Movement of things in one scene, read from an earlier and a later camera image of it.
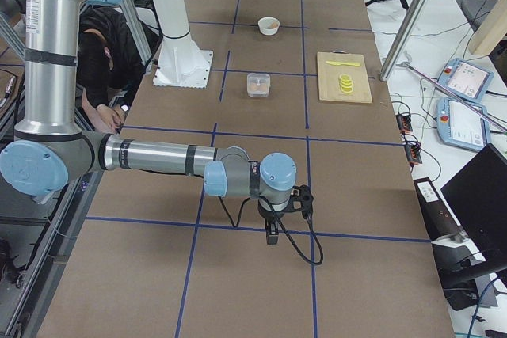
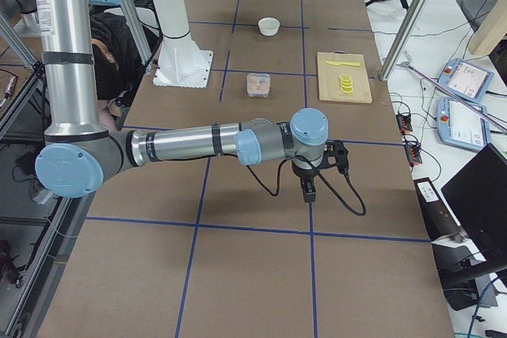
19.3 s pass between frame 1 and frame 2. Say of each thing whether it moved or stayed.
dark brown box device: stayed
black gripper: moved
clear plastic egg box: stayed
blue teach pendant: stayed
